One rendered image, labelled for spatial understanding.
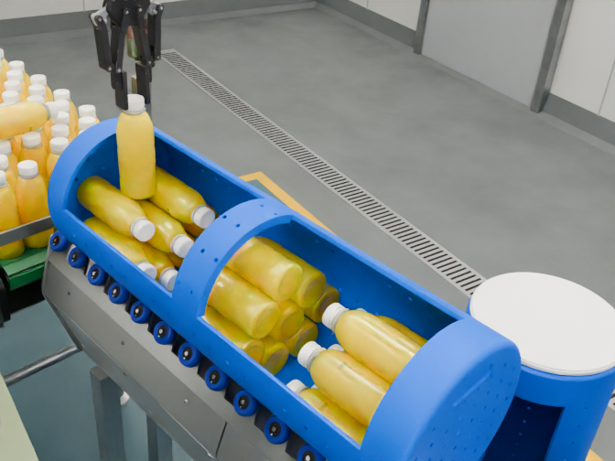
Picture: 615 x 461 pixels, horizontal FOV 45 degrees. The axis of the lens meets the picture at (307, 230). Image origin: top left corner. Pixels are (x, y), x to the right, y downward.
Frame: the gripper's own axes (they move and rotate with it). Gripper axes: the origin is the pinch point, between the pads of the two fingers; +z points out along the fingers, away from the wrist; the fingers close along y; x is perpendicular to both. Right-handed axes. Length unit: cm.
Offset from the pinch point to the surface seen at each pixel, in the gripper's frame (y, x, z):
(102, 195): -6.5, 2.2, 20.9
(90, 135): -4.8, 7.8, 11.2
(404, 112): 287, 149, 134
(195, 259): -10.4, -31.7, 15.3
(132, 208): -4.8, -5.1, 20.9
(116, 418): -6, 7, 85
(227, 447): -13, -43, 47
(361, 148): 228, 131, 134
